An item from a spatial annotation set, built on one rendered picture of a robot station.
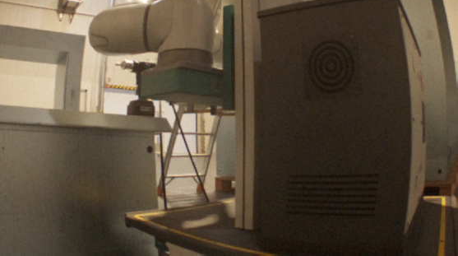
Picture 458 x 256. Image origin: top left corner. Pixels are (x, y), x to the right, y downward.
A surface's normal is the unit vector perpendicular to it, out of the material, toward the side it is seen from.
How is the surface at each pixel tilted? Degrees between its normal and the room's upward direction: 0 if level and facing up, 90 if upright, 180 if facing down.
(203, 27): 90
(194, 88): 90
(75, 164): 90
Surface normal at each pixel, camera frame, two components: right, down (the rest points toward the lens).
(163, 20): -0.11, -0.02
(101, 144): 0.74, -0.07
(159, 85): -0.64, -0.07
